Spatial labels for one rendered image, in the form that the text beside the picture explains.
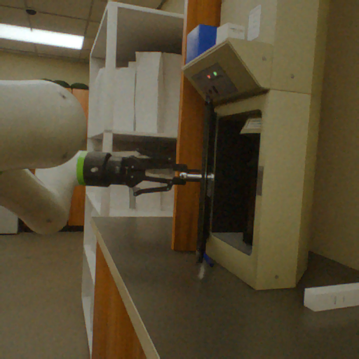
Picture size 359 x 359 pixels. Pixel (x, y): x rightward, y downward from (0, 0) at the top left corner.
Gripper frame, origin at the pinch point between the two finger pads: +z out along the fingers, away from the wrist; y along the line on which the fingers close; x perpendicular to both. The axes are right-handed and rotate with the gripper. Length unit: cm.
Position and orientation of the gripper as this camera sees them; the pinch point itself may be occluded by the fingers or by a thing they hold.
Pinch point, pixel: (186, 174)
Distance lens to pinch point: 95.7
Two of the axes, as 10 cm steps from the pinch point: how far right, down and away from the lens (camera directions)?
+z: 9.9, 0.6, -1.1
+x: 1.2, -0.7, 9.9
